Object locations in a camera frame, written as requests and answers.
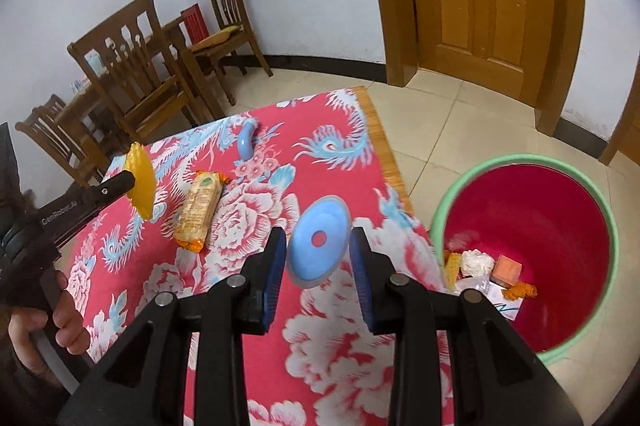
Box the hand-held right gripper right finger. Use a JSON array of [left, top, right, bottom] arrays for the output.
[[348, 226, 586, 426]]

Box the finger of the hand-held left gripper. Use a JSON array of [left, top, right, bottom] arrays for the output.
[[75, 169, 137, 217]]

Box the wooden dining table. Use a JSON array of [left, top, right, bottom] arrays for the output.
[[55, 14, 236, 157]]

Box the curved light blue object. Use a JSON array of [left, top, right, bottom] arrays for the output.
[[236, 116, 261, 159]]

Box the white crumpled tissue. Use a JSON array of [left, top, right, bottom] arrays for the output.
[[460, 249, 496, 279]]

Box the wooden panel door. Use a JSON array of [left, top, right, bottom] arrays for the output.
[[405, 0, 558, 104]]

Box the yellow foam fruit net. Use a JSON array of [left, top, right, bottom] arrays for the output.
[[444, 251, 463, 292], [124, 142, 155, 221]]

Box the small orange box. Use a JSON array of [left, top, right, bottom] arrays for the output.
[[490, 255, 522, 288]]

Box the clear plastic bag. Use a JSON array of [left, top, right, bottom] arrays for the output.
[[452, 276, 493, 297]]

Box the yellow seat cushion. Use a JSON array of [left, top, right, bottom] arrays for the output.
[[192, 25, 241, 50]]

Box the red bucket with green rim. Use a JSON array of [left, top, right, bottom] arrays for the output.
[[429, 155, 620, 367]]

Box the orange paper piece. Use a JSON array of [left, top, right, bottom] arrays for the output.
[[502, 281, 538, 302]]

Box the white medicine box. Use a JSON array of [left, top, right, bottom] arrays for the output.
[[482, 281, 523, 322]]

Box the person's left hand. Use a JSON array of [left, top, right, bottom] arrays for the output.
[[7, 269, 91, 374]]

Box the red floral printed cloth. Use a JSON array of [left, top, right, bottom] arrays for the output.
[[57, 86, 458, 426]]

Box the wooden side door frame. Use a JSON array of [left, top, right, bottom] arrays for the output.
[[597, 71, 640, 167]]

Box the blue round disc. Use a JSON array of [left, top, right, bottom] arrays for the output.
[[286, 195, 352, 289]]

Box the orange snack packet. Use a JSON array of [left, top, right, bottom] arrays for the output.
[[172, 170, 230, 254]]

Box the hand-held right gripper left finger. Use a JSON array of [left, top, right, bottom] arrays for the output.
[[55, 226, 288, 426]]

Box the grey cable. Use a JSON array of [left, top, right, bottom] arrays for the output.
[[27, 328, 78, 394]]

